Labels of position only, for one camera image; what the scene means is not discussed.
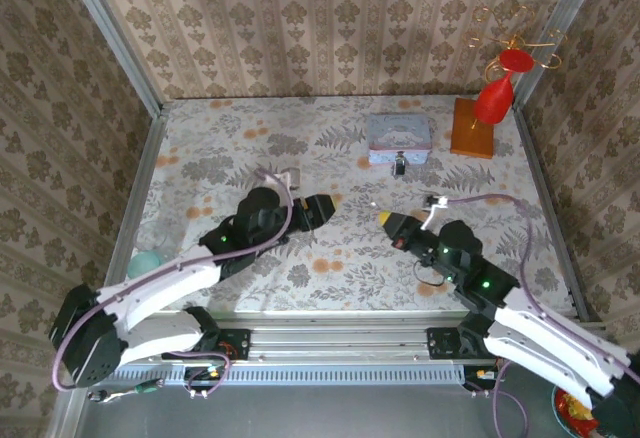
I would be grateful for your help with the pastel cartoon tin box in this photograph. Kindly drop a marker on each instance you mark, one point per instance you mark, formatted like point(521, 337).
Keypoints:
point(398, 133)

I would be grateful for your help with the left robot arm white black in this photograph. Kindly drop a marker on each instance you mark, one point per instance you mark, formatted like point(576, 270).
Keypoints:
point(165, 283)

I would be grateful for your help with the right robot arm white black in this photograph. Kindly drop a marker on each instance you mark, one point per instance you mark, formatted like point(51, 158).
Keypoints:
point(540, 343)

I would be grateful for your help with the floral patterned table mat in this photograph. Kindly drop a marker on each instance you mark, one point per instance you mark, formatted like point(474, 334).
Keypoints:
point(350, 268)

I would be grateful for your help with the orange wooden block base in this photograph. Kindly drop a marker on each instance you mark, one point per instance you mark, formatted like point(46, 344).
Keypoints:
point(470, 138)

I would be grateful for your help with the clear drinking glass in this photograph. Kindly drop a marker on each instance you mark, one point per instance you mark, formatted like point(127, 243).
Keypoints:
point(152, 238)

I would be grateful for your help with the teal round ball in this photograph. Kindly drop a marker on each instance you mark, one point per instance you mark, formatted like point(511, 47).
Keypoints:
point(145, 265)

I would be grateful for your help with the red plastic goblet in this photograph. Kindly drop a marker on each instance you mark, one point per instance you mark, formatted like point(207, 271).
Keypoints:
point(494, 100)

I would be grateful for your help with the patterned plate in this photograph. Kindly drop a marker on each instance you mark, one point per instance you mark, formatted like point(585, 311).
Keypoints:
point(559, 408)

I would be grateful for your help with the red food item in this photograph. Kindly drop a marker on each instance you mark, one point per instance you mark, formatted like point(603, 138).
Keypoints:
point(567, 408)

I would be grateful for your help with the yellow food item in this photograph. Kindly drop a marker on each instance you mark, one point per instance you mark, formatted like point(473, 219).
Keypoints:
point(581, 408)

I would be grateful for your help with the aluminium side rail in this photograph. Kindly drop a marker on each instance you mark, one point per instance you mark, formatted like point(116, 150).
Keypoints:
point(550, 208)
point(135, 198)

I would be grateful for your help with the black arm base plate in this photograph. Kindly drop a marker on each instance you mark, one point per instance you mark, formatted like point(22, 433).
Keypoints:
point(445, 343)
point(235, 343)

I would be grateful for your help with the aluminium front rail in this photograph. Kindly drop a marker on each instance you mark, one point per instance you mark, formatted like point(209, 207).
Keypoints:
point(340, 335)

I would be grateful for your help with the aluminium frame post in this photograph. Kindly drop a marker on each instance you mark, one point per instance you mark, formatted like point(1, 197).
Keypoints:
point(555, 33)
point(110, 33)

